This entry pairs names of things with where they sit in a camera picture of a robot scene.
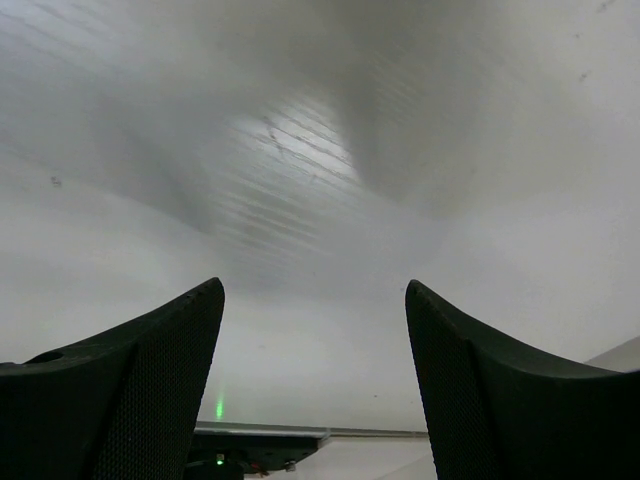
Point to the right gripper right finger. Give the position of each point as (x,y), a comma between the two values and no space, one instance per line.
(497,408)

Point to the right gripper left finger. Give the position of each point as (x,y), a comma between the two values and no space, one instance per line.
(121,404)

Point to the aluminium table edge rail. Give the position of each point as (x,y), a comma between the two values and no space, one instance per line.
(375,431)

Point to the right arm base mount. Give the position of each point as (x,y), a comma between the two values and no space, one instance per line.
(222,450)

